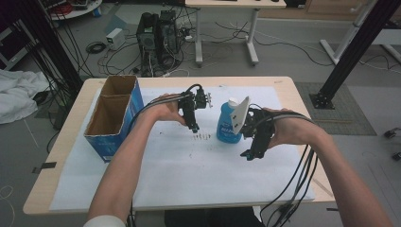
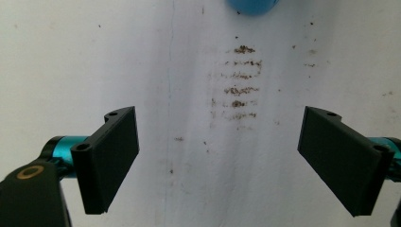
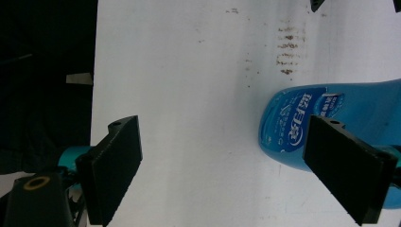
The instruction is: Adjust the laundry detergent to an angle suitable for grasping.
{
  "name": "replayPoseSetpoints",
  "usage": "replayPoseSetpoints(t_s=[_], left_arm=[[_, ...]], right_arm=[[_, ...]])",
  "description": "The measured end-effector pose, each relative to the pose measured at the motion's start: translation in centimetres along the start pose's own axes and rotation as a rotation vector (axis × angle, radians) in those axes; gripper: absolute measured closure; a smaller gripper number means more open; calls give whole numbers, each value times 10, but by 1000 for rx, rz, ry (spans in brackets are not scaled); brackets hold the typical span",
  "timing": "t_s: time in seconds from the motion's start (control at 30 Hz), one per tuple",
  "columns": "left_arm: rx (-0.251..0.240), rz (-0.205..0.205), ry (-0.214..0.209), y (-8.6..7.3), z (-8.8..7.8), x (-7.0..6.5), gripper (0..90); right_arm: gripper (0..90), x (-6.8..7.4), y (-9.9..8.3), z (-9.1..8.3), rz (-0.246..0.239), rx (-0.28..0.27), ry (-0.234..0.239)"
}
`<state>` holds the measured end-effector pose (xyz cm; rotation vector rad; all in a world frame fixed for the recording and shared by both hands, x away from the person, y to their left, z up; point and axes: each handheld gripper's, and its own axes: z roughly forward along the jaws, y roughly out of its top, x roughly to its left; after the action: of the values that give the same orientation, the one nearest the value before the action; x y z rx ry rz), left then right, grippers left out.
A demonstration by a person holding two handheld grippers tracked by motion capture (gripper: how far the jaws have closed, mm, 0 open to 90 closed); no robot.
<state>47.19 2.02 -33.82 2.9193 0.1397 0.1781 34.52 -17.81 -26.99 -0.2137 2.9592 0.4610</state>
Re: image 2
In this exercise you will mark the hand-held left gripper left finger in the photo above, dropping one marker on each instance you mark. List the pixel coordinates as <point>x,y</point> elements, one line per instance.
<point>105,164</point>

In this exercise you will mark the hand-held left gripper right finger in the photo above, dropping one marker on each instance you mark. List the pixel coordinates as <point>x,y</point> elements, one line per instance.
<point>340,160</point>

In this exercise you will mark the blue round object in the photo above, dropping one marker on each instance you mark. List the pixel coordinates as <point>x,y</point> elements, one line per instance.
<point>252,6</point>

